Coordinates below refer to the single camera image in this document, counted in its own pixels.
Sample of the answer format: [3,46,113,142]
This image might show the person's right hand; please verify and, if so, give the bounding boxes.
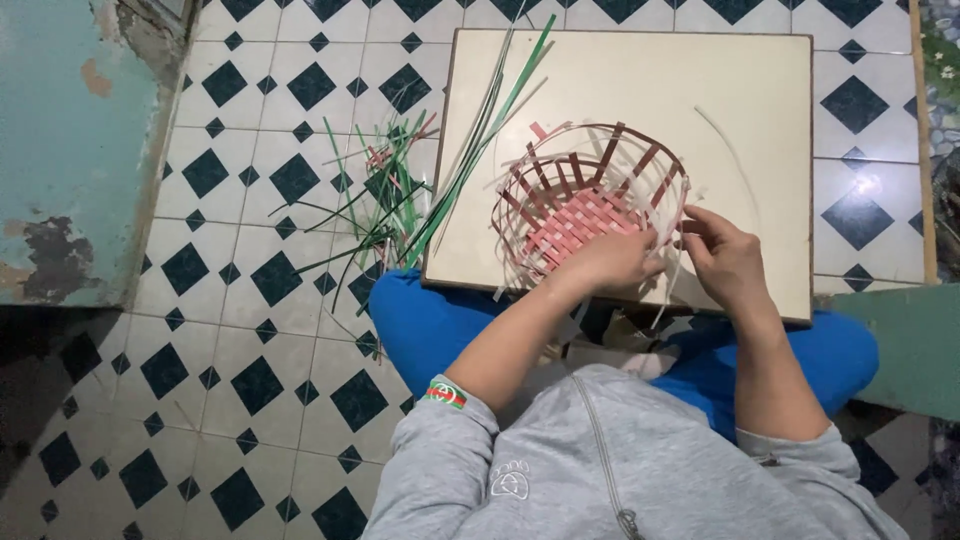
[675,204,775,315]

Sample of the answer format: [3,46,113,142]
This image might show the person's left hand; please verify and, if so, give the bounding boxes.
[553,226,669,301]

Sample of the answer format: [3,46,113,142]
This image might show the white plastic weaving strip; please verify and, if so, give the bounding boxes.
[649,176,695,331]

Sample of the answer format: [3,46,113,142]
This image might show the pink woven strip basket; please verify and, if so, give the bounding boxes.
[491,121,691,286]

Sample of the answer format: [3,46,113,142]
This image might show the cream square board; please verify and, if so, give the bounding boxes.
[421,28,816,325]

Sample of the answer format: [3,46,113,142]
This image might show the curved white strip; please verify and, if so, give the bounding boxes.
[693,105,762,235]

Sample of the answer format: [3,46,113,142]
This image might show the blue trousers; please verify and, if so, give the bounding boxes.
[367,268,880,444]

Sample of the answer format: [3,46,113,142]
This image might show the bundle of long green strips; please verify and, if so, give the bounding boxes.
[405,13,559,270]

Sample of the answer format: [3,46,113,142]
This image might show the grey zip sweatshirt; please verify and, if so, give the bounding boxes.
[361,363,910,540]

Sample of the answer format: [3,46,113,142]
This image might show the pile of green strips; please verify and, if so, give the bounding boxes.
[268,111,444,316]

